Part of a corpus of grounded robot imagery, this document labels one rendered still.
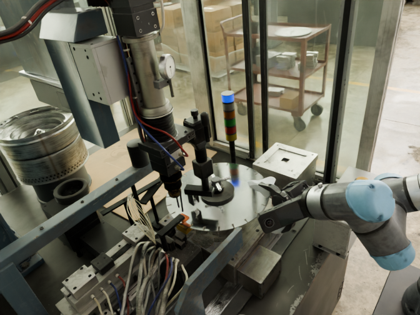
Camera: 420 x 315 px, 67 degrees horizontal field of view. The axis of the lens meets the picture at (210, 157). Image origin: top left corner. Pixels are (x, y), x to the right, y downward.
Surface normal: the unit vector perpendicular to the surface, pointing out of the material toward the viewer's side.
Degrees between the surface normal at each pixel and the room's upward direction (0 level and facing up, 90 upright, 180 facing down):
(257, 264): 0
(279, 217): 63
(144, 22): 90
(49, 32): 59
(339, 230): 90
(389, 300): 0
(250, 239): 0
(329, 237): 90
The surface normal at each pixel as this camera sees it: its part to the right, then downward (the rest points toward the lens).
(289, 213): -0.03, 0.11
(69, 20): -0.60, -0.01
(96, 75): -0.63, 0.48
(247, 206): -0.11, -0.83
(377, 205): 0.45, -0.16
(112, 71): 0.77, 0.28
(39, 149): 0.40, 0.47
